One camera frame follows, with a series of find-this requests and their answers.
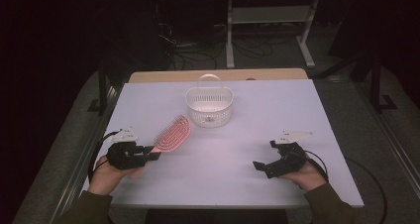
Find person's left hand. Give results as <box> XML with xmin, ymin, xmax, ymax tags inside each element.
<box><xmin>86</xmin><ymin>155</ymin><xmax>147</xmax><ymax>197</ymax></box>

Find black metal stand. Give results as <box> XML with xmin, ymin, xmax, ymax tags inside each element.
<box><xmin>86</xmin><ymin>59</ymin><xmax>112</xmax><ymax>113</ymax></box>
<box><xmin>350</xmin><ymin>47</ymin><xmax>399</xmax><ymax>114</ymax></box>

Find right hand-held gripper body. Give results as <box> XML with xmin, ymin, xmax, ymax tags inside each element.
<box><xmin>269</xmin><ymin>129</ymin><xmax>315</xmax><ymax>179</ymax></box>

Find person's right hand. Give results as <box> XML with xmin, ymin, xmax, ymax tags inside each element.
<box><xmin>279</xmin><ymin>160</ymin><xmax>329</xmax><ymax>193</ymax></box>

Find pink hairbrush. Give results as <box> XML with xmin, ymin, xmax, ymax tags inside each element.
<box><xmin>150</xmin><ymin>114</ymin><xmax>193</xmax><ymax>154</ymax></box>

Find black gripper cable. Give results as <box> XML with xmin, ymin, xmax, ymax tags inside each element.
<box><xmin>302</xmin><ymin>149</ymin><xmax>388</xmax><ymax>224</ymax></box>
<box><xmin>86</xmin><ymin>130</ymin><xmax>123</xmax><ymax>184</ymax></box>

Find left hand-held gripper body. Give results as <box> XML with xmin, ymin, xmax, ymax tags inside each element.
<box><xmin>105</xmin><ymin>126</ymin><xmax>147</xmax><ymax>170</ymax></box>

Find black floor cables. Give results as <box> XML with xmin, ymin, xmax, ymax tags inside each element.
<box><xmin>155</xmin><ymin>20</ymin><xmax>285</xmax><ymax>71</ymax></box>

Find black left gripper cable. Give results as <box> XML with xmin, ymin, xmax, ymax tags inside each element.
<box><xmin>86</xmin><ymin>130</ymin><xmax>123</xmax><ymax>184</ymax></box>

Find white slotted plastic basket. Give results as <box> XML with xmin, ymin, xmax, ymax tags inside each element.
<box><xmin>184</xmin><ymin>72</ymin><xmax>235</xmax><ymax>130</ymax></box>

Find white metal desk frame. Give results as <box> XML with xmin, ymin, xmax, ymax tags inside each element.
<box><xmin>225</xmin><ymin>0</ymin><xmax>322</xmax><ymax>69</ymax></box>

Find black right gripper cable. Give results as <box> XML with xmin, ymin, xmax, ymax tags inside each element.
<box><xmin>302</xmin><ymin>149</ymin><xmax>388</xmax><ymax>224</ymax></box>

